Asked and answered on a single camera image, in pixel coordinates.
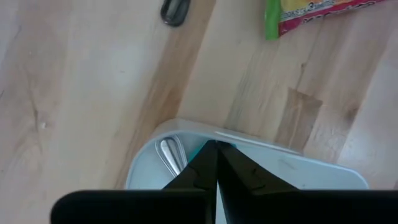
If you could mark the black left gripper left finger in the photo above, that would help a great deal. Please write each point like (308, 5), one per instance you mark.
(155, 207)

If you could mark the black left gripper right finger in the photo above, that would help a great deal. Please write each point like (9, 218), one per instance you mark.
(280, 207)

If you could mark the silver metal spoon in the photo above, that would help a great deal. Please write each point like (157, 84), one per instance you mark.
(169, 155)

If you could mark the pink green ramen pack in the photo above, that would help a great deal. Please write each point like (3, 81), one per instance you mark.
(311, 15)

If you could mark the white plastic bin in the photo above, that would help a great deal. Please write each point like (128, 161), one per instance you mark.
(311, 174)

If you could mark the dark metal spoon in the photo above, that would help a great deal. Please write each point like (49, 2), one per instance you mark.
(175, 12)

